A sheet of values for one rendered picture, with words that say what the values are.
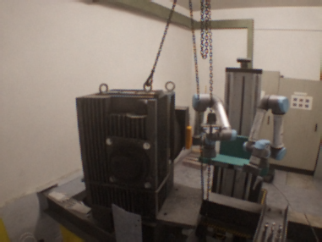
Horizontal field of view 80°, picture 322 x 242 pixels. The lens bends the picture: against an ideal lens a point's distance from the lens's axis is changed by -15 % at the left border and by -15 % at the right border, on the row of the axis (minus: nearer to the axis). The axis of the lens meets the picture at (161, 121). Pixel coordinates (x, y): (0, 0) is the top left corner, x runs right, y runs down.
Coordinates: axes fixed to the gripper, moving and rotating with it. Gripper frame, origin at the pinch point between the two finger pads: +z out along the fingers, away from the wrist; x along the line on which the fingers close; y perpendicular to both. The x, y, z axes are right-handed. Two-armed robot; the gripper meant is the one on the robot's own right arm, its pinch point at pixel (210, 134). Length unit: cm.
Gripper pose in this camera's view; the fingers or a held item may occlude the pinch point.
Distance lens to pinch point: 130.2
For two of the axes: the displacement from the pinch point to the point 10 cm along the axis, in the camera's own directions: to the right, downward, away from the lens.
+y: 0.4, 9.6, 2.6
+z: -2.4, 2.6, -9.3
